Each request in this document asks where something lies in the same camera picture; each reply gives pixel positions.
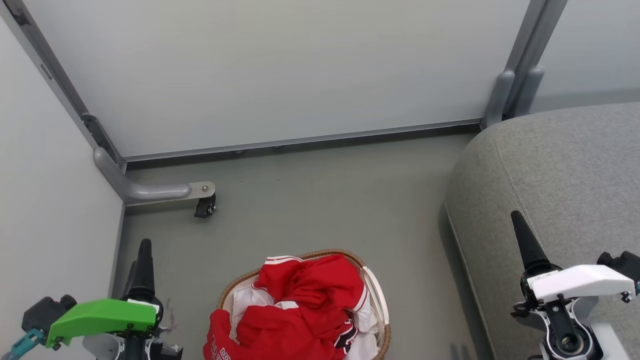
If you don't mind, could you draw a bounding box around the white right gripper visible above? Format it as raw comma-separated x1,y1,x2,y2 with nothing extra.
510,210,636,305

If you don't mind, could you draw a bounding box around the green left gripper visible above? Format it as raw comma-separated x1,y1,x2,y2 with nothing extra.
46,238,165,349

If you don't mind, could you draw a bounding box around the red and white jersey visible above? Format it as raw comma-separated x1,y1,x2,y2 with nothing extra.
202,254,370,360

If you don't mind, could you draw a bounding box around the grey fabric sofa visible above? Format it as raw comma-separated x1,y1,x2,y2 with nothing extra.
444,102,640,360

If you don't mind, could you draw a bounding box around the grey partition foot with plate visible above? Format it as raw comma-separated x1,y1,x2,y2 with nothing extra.
93,147,217,207

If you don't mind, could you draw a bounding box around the black caster wheel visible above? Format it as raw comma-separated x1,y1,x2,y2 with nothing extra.
193,194,217,219

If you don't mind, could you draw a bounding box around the white basket liner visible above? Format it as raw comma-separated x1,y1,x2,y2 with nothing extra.
231,267,387,360

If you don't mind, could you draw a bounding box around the grey rounded partition foot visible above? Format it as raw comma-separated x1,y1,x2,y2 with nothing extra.
481,69,516,129
514,66,545,119

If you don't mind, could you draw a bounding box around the white laundry basket brown rim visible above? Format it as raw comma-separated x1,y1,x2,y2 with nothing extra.
217,249,391,360

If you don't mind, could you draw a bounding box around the teal left camera connector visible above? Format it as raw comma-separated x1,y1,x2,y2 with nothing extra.
0,328,46,360

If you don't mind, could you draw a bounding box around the dark frame hinge bracket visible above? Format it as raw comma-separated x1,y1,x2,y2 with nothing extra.
81,113,124,165

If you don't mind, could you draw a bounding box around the grey partition upright frame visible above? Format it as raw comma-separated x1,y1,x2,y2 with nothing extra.
502,0,569,121

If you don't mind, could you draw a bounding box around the aluminium partition base rail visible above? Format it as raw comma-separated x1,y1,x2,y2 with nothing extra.
122,118,484,163

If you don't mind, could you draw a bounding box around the grey partition corner frame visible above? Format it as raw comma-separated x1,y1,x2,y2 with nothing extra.
0,0,127,173

